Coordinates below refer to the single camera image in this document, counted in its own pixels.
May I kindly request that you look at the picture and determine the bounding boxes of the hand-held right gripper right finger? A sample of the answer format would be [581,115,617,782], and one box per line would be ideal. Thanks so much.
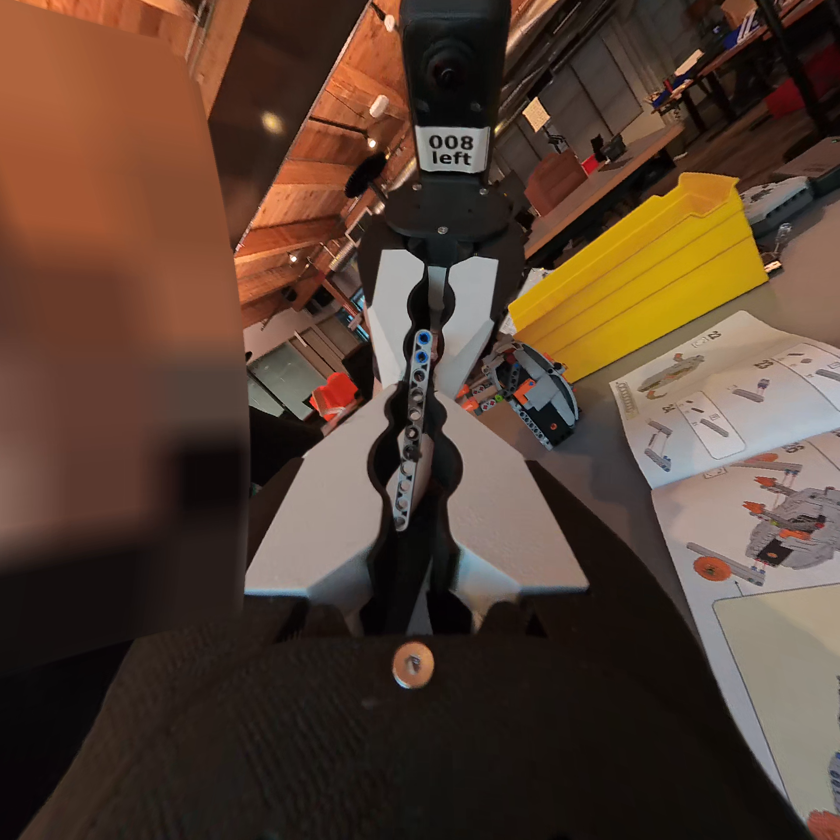
[428,392,590,627]

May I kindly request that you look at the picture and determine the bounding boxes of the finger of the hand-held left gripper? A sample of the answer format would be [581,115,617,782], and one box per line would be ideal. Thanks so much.
[366,247,434,395]
[435,255,500,396]

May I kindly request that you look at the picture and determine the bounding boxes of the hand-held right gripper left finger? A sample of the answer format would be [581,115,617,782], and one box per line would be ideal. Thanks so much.
[245,382,408,635]

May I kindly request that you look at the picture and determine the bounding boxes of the grey perforated toy beam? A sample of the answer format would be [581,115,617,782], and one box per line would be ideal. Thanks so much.
[392,328,438,532]

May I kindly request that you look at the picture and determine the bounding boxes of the grey desk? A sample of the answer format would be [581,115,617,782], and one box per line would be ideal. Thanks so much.
[453,217,840,840]

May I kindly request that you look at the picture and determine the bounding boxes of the orange striped object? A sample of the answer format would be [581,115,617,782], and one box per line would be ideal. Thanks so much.
[308,371,361,422]

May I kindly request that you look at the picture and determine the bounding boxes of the partly built toy robot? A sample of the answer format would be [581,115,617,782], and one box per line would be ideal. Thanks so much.
[459,340,582,451]

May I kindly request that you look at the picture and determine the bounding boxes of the black round ceiling fixture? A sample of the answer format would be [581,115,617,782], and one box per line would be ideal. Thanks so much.
[344,154,389,199]

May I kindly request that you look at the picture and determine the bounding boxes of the brown cardboard box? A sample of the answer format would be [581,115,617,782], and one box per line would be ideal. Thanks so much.
[525,152,589,217]

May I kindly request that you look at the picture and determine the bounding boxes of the yellow plastic bin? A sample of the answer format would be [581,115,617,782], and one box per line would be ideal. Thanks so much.
[507,172,770,385]

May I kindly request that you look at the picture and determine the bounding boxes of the long background table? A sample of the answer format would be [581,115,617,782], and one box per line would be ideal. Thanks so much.
[524,123,687,261]

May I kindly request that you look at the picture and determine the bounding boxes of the toy instruction booklet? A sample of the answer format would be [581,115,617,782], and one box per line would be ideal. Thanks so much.
[609,310,840,840]

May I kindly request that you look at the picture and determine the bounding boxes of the dark grey case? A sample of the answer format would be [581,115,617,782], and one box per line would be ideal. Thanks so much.
[777,136,840,199]

